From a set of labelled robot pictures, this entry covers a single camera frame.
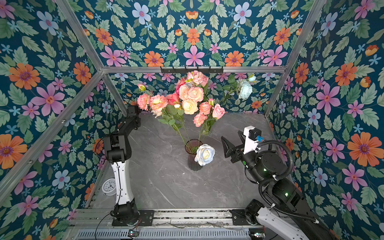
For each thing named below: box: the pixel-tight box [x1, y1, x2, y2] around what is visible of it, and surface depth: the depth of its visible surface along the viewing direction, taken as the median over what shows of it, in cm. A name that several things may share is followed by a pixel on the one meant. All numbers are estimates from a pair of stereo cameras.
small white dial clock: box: [102, 178, 117, 196], surface depth 82 cm
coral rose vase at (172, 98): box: [165, 93, 180, 106], surface depth 70 cm
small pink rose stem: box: [207, 103, 228, 134], surface depth 63 cm
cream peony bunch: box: [182, 99, 199, 115], surface depth 69 cm
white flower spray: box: [219, 74, 257, 105], surface depth 69 cm
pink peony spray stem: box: [137, 84, 193, 150], surface depth 65 cm
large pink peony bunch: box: [185, 70, 209, 102], surface depth 68 cm
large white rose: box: [194, 143, 216, 166], surface depth 57 cm
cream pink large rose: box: [179, 84, 190, 101], surface depth 72 cm
